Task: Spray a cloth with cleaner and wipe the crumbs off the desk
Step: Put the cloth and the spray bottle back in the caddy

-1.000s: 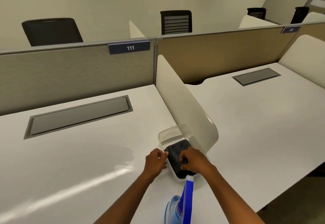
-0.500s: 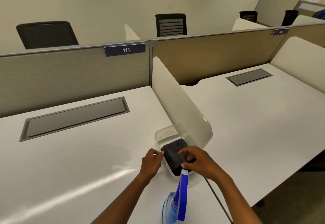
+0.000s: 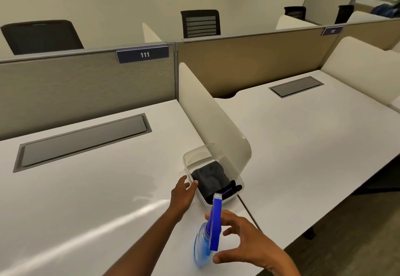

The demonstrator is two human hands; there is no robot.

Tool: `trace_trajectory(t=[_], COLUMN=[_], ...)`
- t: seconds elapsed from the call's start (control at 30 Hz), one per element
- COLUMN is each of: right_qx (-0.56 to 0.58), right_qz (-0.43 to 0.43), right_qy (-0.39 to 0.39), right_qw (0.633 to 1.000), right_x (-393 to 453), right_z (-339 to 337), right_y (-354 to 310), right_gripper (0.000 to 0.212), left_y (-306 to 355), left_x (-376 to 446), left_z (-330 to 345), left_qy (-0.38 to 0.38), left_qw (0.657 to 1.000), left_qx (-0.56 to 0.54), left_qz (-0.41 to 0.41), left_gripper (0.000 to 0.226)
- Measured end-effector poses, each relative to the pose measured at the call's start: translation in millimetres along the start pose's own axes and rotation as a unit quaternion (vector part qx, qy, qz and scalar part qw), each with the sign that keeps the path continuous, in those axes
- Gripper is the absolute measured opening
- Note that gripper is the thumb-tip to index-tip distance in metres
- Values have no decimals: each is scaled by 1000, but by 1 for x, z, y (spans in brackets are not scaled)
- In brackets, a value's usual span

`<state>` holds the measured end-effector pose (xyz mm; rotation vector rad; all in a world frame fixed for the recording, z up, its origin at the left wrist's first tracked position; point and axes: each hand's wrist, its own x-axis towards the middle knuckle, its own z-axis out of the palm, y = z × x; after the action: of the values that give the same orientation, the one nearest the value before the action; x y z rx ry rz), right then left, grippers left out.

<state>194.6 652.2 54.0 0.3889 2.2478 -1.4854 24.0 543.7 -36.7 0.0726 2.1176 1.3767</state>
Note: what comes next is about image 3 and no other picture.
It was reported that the person's left hand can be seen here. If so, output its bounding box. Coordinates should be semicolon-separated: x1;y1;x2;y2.
168;175;199;222

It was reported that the person's right hand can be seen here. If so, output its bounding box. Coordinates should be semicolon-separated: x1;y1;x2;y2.
205;209;293;270

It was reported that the grey microfibre cloth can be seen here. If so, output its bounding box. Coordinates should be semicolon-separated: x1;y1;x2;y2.
191;161;243;203

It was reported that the clear plastic bin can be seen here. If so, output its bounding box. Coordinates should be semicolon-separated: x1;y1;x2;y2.
182;143;245;207

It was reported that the blue spray bottle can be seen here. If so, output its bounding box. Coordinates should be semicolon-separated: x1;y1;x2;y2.
193;193;223;268

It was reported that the person's left forearm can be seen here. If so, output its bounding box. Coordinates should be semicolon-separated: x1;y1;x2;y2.
103;210;182;276

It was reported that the black table leg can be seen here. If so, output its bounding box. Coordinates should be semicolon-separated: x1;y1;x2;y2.
301;227;317;241

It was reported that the white table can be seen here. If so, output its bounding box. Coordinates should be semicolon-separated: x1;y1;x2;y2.
215;69;400;251
0;99;263;276

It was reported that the white desk divider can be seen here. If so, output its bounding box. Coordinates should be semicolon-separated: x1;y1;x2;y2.
275;15;318;30
321;36;400;108
177;62;253;179
142;22;163;44
346;10;391;24

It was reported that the beige partition panel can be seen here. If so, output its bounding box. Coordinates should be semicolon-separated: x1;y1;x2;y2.
0;43;178;142
175;25;341;99
334;18;400;51

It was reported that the dark blue number sign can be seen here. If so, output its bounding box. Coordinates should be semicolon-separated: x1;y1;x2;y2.
116;45;170;64
321;26;344;37

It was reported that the black slatted-back office chair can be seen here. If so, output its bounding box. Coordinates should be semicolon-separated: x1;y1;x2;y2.
180;10;221;39

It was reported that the black solid-back office chair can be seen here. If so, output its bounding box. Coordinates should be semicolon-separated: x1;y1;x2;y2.
0;20;85;56

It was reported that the blue bag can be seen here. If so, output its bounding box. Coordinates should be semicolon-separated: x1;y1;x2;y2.
371;3;400;18

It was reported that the gray cable hatch lid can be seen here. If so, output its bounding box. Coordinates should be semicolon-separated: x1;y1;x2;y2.
13;113;153;173
268;76;325;99

